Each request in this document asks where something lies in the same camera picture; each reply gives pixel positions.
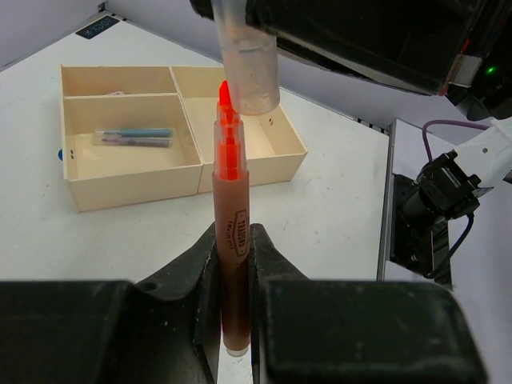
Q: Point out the cream wooden divided tray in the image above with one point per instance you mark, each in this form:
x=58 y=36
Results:
x=181 y=98

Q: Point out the blue slim capped pen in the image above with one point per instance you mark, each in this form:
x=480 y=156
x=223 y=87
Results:
x=137 y=133

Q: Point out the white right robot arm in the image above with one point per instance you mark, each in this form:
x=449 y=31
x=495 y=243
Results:
x=488 y=155

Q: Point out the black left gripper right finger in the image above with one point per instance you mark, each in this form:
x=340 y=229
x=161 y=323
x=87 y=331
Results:
x=332 y=331

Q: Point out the beige slim orange-tip pen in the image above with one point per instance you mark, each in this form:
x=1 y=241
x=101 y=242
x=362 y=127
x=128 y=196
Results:
x=231 y=194

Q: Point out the clear orange cap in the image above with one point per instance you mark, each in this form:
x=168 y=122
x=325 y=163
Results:
x=250 y=59

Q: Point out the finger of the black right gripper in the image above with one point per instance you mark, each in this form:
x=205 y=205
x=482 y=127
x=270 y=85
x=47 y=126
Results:
x=426 y=47

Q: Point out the purple slim capped pen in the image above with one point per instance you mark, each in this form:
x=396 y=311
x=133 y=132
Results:
x=138 y=142

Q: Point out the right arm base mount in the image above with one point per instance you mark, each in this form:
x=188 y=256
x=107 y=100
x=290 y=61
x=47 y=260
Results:
x=431 y=217

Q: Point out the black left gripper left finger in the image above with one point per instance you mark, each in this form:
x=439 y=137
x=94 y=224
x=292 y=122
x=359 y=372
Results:
x=163 y=329

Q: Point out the pink chunky highlighter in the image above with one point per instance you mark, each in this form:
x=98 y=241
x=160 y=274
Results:
x=115 y=93

